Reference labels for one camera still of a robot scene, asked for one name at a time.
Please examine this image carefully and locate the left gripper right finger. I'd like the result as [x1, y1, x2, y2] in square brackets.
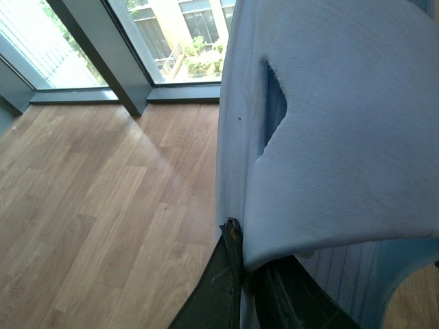
[254, 256, 360, 328]

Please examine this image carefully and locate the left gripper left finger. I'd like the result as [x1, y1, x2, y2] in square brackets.
[169, 217, 243, 328]

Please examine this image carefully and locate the grey window frame post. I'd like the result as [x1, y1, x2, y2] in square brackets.
[48, 1, 152, 117]

